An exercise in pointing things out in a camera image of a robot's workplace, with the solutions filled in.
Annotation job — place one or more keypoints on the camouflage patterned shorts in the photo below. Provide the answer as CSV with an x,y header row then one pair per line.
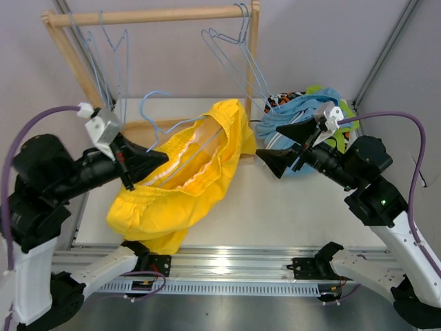
x,y
280,99

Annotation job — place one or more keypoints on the blue hanger of green shorts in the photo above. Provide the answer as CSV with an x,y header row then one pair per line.
x,y
215,41

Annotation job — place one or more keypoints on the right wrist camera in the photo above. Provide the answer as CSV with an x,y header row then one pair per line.
x,y
327,117

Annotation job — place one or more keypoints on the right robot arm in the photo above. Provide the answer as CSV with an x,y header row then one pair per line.
x,y
414,289

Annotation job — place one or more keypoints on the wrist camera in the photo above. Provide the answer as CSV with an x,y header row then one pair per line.
x,y
327,117
102,128

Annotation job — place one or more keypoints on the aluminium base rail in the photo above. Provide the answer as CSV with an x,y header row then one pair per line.
x,y
219,263

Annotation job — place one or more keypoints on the light blue shorts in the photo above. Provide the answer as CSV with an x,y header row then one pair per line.
x,y
297,110

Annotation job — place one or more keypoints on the blue hanger of navy shorts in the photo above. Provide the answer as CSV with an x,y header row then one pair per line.
x,y
120,51

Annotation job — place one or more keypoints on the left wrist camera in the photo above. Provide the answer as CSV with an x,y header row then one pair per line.
x,y
102,128

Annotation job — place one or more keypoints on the blue hanger of yellow shorts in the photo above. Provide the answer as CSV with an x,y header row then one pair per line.
x,y
158,132

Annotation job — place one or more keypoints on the yellow shorts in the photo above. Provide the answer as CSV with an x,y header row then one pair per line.
x,y
203,160

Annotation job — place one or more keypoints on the blue hanger of light blue shorts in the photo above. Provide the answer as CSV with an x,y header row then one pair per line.
x,y
256,84

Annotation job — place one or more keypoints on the lime green shorts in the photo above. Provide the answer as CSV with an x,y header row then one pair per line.
x,y
346,134

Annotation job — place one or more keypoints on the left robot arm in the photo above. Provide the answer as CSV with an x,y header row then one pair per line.
x,y
47,179

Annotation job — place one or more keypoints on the blue hanger of camouflage shorts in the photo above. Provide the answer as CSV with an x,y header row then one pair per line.
x,y
90,53

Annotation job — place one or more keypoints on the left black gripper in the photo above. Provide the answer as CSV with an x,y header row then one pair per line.
x,y
131,157

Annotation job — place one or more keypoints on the slotted cable duct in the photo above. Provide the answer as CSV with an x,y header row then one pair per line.
x,y
229,288

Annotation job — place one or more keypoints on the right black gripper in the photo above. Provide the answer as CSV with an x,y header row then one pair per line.
x,y
279,160

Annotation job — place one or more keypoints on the wooden clothes rack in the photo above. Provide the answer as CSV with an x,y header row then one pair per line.
x,y
61,32

